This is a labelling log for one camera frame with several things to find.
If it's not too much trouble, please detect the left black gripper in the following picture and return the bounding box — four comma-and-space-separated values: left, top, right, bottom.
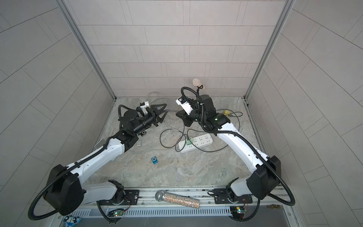
131, 104, 168, 136

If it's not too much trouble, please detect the green charger plug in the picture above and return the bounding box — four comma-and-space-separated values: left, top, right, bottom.
186, 137, 193, 145

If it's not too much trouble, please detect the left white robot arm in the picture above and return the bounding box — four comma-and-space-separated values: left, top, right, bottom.
27, 104, 167, 220

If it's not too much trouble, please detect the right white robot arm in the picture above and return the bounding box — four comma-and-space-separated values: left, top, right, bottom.
176, 87, 296, 206

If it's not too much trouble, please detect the white power strip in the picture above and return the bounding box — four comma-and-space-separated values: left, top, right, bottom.
177, 134, 213, 153

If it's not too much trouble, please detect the beige microphone on stand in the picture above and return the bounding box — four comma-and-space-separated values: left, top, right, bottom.
192, 78, 204, 90

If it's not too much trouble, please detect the blue mp3 player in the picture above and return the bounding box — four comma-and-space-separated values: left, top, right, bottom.
151, 157, 158, 165

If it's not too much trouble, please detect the grey plastic holder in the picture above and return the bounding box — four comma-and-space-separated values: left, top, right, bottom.
94, 139, 105, 150

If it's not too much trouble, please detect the glitter handheld microphone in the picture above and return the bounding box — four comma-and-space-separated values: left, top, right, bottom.
155, 190, 200, 209

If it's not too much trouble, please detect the right circuit board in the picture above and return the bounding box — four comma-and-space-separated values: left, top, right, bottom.
230, 206, 247, 219

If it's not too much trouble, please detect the circuit board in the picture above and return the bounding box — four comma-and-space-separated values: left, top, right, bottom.
107, 209, 125, 218
230, 206, 247, 219

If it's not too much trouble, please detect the left circuit board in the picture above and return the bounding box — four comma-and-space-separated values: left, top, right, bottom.
107, 209, 125, 218

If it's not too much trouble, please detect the blue toy figure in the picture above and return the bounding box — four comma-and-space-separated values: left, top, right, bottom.
62, 216, 82, 227

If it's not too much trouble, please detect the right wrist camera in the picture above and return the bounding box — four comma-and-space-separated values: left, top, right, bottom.
176, 96, 194, 115

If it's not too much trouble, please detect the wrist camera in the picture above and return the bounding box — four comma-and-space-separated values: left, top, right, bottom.
176, 96, 194, 115
140, 101, 150, 115

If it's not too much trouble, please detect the light grey power cord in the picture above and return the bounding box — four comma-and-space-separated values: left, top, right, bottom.
124, 91, 188, 154

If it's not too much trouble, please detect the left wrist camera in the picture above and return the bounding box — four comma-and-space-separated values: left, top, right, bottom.
140, 101, 150, 115

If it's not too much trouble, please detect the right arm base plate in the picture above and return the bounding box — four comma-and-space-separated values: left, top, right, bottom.
208, 188, 253, 204

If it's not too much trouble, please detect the aluminium rail frame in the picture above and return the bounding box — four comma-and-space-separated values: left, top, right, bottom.
65, 184, 294, 219

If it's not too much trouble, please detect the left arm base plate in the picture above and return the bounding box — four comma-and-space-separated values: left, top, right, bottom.
99, 190, 140, 206

